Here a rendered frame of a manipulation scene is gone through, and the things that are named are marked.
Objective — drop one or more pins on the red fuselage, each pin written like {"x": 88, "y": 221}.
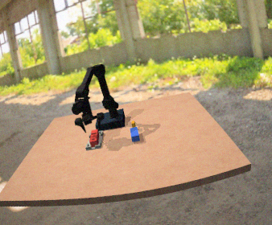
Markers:
{"x": 94, "y": 138}

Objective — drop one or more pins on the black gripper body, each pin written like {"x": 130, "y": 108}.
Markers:
{"x": 99, "y": 116}

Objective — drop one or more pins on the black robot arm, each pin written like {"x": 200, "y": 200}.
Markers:
{"x": 83, "y": 91}

